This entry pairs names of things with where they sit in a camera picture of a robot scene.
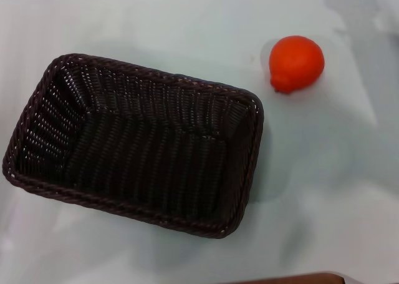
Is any black woven rectangular basket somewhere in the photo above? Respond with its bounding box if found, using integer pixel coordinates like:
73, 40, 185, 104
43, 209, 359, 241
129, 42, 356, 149
1, 53, 264, 240

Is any orange round fruit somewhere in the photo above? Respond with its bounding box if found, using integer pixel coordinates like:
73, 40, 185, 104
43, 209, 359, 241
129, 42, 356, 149
269, 36, 325, 95

